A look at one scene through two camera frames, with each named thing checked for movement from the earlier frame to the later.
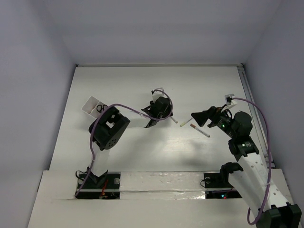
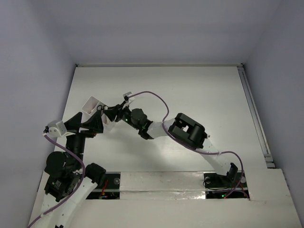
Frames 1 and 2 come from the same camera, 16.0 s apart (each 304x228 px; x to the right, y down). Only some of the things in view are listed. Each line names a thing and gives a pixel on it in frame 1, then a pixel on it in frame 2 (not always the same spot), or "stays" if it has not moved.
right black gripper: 213,112 -> 112,113
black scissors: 99,107 stays
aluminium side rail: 256,115 stays
